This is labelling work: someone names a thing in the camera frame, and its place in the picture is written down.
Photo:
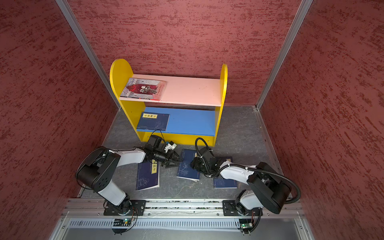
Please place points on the green circuit board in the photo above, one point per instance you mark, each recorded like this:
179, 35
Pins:
121, 223
246, 225

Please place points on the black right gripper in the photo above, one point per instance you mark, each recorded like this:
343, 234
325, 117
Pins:
196, 162

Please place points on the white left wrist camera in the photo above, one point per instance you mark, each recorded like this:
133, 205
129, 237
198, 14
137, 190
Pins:
170, 146

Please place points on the yellow pink blue bookshelf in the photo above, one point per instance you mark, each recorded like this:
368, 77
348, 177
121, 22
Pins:
194, 105

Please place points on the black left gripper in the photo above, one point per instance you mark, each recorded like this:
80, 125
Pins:
168, 161

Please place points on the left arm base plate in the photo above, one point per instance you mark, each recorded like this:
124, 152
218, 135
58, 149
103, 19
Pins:
126, 208

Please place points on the left green circuit board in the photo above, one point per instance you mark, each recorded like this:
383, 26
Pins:
121, 223

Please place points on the blue chinese book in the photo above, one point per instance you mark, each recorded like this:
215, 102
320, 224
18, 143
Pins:
185, 170
153, 121
221, 183
148, 176

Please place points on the right green circuit board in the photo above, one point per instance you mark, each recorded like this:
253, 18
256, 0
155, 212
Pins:
246, 225

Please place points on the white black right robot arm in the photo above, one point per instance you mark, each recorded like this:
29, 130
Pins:
268, 189

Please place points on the right aluminium corner post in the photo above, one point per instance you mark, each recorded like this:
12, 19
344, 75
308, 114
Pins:
290, 37

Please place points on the left aluminium corner post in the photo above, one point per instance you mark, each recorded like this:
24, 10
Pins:
80, 35

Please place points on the pink Hamlet picture book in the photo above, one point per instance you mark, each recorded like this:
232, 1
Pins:
144, 89

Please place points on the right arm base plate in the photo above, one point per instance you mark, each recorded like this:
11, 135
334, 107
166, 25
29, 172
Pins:
230, 210

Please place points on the aluminium corner post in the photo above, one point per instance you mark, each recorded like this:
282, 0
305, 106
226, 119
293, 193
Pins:
290, 37
80, 35

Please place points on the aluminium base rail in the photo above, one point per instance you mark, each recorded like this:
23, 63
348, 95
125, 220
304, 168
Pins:
155, 208

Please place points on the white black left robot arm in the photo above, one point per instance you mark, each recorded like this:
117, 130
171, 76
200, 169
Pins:
97, 170

